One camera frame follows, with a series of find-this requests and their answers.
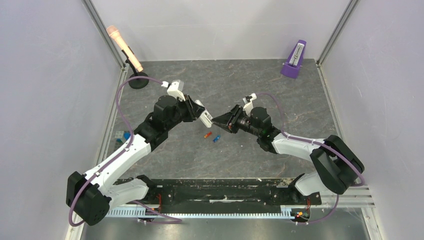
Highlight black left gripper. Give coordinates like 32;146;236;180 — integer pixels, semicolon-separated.
166;94;206;131

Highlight white remote control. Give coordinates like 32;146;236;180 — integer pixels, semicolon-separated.
194;99;213;128

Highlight red orange battery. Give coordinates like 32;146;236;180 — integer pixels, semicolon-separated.
203;131;212;139

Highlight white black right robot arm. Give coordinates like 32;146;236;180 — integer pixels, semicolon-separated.
212;105;365;204

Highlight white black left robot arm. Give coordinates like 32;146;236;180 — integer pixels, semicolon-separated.
66;95;213;227

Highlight blue battery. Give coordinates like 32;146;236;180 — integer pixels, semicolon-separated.
212;135;221;143

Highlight black microphone stand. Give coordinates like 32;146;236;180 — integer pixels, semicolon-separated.
124;49;150;90

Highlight blue grey toy blocks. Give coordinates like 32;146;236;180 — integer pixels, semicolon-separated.
114;130;131;148

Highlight purple metronome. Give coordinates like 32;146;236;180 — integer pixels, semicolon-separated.
280;39;307;79

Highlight pink microphone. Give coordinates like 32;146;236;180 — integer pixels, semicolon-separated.
106;25;144;73

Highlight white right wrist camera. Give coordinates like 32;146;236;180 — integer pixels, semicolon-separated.
242;93;257;116

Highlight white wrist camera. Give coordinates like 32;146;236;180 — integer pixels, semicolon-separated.
161;79;186;102
242;93;257;116

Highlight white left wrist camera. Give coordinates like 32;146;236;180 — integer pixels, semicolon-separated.
161;79;186;102

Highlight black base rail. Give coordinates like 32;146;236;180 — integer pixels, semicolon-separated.
138;175;322;214

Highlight white toothed cable strip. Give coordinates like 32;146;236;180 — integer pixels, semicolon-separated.
105;205;295;220

